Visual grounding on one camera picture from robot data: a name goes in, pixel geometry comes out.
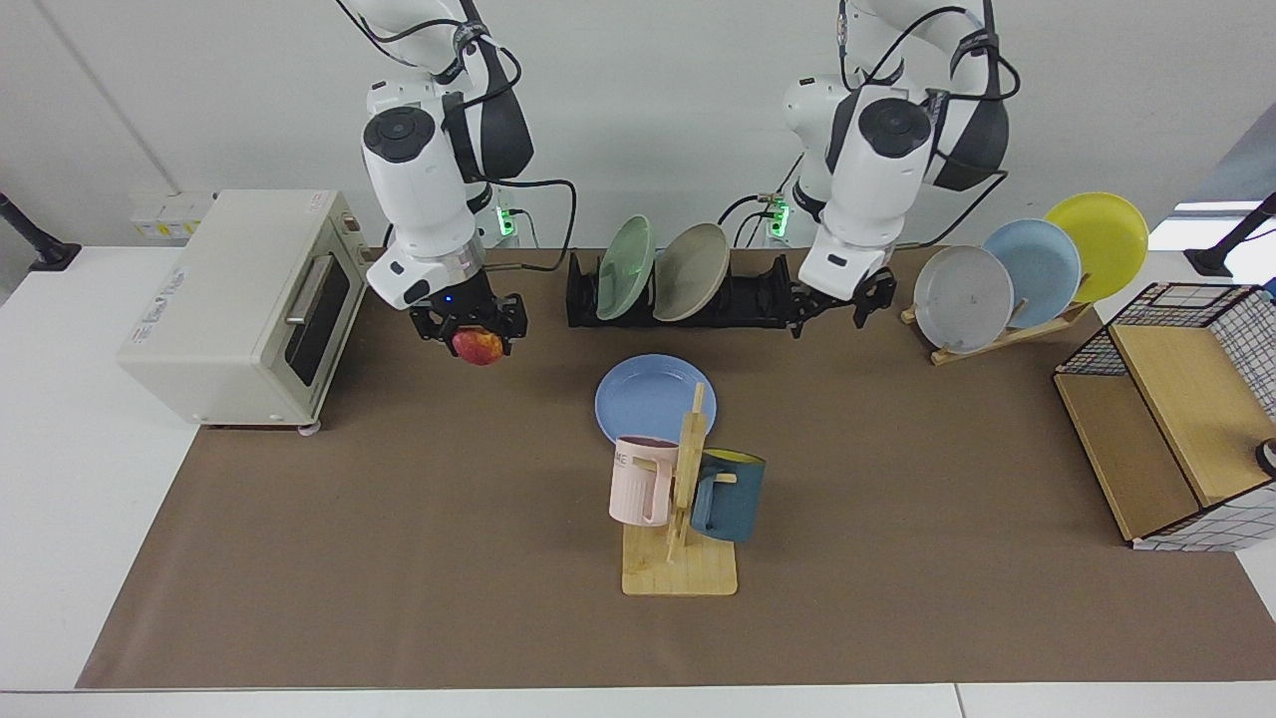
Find red yellow apple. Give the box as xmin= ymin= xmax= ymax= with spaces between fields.
xmin=452 ymin=327 xmax=505 ymax=367

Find periwinkle blue plate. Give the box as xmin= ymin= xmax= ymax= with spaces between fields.
xmin=595 ymin=354 xmax=717 ymax=447

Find black dish rack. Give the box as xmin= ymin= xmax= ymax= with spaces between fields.
xmin=566 ymin=249 xmax=798 ymax=330

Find grey plate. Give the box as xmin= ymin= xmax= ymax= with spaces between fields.
xmin=913 ymin=244 xmax=1015 ymax=355

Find beige plate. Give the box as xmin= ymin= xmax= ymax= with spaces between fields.
xmin=653 ymin=222 xmax=732 ymax=323

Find wooden plate rack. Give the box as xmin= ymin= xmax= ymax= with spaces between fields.
xmin=900 ymin=274 xmax=1098 ymax=366

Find pale green plate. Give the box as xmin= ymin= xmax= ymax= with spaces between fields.
xmin=595 ymin=214 xmax=657 ymax=322

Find light blue plate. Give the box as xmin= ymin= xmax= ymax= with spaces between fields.
xmin=982 ymin=217 xmax=1083 ymax=330

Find yellow plate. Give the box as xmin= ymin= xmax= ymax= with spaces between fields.
xmin=1044 ymin=191 xmax=1150 ymax=304

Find dark teal mug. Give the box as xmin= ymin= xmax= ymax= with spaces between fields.
xmin=690 ymin=449 xmax=767 ymax=544

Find pink mug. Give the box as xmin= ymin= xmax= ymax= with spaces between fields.
xmin=609 ymin=435 xmax=681 ymax=527

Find brown table cloth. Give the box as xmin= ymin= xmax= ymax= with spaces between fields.
xmin=76 ymin=244 xmax=1276 ymax=691

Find pale toaster oven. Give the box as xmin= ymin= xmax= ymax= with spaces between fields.
xmin=118 ymin=189 xmax=375 ymax=437

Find wooden cup stand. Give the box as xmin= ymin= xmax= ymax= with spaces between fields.
xmin=622 ymin=382 xmax=739 ymax=597

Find black stand foot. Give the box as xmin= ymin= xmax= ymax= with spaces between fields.
xmin=1184 ymin=192 xmax=1276 ymax=278
xmin=0 ymin=192 xmax=83 ymax=272

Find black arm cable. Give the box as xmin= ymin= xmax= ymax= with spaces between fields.
xmin=464 ymin=30 xmax=578 ymax=272
xmin=837 ymin=0 xmax=1022 ymax=250

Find white wall socket boxes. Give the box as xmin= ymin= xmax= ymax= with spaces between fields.
xmin=130 ymin=192 xmax=215 ymax=242

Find wire basket with wooden floor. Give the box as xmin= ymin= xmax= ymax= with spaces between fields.
xmin=1054 ymin=282 xmax=1276 ymax=552

